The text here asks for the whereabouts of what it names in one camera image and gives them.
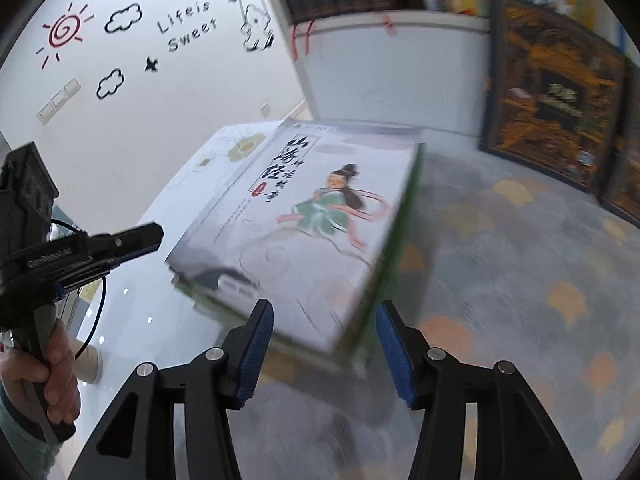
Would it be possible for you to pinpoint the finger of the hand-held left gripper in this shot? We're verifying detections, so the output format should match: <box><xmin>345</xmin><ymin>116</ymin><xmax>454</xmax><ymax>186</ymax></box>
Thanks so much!
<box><xmin>89</xmin><ymin>223</ymin><xmax>166</xmax><ymax>263</ymax></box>

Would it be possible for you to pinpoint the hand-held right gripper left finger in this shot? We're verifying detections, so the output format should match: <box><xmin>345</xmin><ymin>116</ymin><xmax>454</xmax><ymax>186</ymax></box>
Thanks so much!
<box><xmin>67</xmin><ymin>298</ymin><xmax>276</xmax><ymax>480</ymax></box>

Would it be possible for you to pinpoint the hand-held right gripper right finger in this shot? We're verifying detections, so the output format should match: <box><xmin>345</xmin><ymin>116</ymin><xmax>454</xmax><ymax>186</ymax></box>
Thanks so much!
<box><xmin>375</xmin><ymin>300</ymin><xmax>583</xmax><ymax>480</ymax></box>

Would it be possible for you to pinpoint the stack of thin books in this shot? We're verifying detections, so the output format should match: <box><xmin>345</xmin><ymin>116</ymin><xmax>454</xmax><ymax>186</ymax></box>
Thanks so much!
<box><xmin>170</xmin><ymin>142</ymin><xmax>427</xmax><ymax>367</ymax></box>

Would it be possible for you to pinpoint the white calligraphy cover book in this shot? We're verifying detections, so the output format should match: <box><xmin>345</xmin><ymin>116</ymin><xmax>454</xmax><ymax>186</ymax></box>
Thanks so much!
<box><xmin>165</xmin><ymin>119</ymin><xmax>426</xmax><ymax>356</ymax></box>

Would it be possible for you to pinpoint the person's left forearm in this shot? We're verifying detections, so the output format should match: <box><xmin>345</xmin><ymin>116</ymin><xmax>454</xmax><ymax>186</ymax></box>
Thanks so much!
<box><xmin>0</xmin><ymin>395</ymin><xmax>58</xmax><ymax>480</ymax></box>

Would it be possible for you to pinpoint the person's left hand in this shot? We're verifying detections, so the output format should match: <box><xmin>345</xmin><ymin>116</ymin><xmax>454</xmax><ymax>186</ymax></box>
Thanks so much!
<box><xmin>0</xmin><ymin>319</ymin><xmax>82</xmax><ymax>441</ymax></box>

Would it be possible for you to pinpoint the white flower outline book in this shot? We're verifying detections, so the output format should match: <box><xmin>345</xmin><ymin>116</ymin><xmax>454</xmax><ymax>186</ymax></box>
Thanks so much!
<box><xmin>165</xmin><ymin>121</ymin><xmax>286</xmax><ymax>261</ymax></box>

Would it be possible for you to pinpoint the white bookcase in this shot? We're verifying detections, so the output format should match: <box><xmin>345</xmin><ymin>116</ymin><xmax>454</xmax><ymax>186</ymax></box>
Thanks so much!
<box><xmin>252</xmin><ymin>0</ymin><xmax>640</xmax><ymax>141</ymax></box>

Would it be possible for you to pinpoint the dark illustrated hardcover book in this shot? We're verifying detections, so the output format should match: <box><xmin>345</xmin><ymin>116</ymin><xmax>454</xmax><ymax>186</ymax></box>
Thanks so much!
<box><xmin>597</xmin><ymin>55</ymin><xmax>640</xmax><ymax>221</ymax></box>
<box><xmin>479</xmin><ymin>0</ymin><xmax>632</xmax><ymax>196</ymax></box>

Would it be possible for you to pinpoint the black cable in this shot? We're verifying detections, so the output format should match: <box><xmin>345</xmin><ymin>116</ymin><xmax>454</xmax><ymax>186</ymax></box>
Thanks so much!
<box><xmin>50</xmin><ymin>219</ymin><xmax>107</xmax><ymax>361</ymax></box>

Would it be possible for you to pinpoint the white wall switch panel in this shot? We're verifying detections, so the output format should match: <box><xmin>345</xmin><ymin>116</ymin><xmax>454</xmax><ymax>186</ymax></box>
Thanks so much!
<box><xmin>37</xmin><ymin>76</ymin><xmax>81</xmax><ymax>126</ymax></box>

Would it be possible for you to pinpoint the black cloud wall sticker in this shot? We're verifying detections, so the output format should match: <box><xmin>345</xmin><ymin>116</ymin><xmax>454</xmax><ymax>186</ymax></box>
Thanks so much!
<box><xmin>105</xmin><ymin>3</ymin><xmax>143</xmax><ymax>34</ymax></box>
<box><xmin>95</xmin><ymin>68</ymin><xmax>126</xmax><ymax>100</ymax></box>

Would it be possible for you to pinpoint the black lettering wall sticker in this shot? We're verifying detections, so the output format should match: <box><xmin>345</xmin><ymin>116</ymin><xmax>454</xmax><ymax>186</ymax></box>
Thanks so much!
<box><xmin>155</xmin><ymin>0</ymin><xmax>221</xmax><ymax>55</ymax></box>

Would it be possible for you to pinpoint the red sun wall sticker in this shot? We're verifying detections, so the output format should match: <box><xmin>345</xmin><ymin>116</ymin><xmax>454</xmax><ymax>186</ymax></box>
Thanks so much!
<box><xmin>35</xmin><ymin>1</ymin><xmax>96</xmax><ymax>70</ymax></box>

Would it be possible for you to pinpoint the bear outline wall sticker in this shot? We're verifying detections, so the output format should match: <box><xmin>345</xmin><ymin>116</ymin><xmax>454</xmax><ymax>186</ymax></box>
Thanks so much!
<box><xmin>241</xmin><ymin>3</ymin><xmax>276</xmax><ymax>54</ymax></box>

